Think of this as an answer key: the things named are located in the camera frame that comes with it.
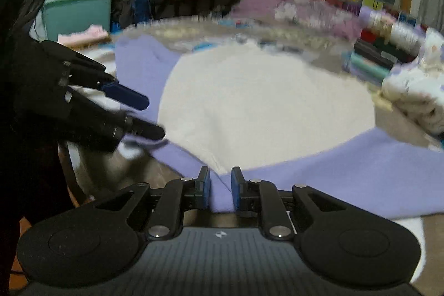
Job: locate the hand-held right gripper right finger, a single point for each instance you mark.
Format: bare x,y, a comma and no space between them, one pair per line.
236,190

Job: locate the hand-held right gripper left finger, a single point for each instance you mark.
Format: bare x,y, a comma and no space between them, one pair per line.
206,188

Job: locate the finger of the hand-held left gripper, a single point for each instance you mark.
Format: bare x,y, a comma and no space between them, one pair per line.
138,127
128,98

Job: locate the cream and lavender sequin sweatshirt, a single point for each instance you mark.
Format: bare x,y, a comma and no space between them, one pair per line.
260,101

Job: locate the dark clothes heap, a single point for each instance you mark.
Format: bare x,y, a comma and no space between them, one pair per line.
123,10

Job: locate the person's left hand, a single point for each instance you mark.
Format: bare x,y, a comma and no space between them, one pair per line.
27,11

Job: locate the cartoon printed brown blanket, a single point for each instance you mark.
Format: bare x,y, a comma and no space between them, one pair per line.
145,178

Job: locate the pink cloth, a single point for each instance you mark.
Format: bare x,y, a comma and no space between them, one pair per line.
83,36

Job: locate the blue bag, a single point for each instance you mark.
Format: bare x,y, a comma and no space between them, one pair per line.
143,8

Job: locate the teal plastic bin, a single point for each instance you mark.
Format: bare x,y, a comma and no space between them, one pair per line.
76,15

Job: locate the person's maroon clothing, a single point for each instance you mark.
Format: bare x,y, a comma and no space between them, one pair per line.
27,195

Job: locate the dark side desk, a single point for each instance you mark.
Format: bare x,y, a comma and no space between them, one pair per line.
194,3

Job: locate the purple floral quilt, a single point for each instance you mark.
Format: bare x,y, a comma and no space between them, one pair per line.
263,4

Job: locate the folded mint green garment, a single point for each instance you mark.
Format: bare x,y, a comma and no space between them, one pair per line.
367,69

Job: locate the folded black striped garment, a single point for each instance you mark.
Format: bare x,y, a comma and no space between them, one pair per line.
373,56

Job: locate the white floral fleece garment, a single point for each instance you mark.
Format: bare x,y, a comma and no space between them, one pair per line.
416,91

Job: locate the folded red green sweater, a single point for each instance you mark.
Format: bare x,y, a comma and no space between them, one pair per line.
381,44

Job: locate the rolled lavender flower garment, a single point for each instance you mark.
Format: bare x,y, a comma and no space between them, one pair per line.
392,27

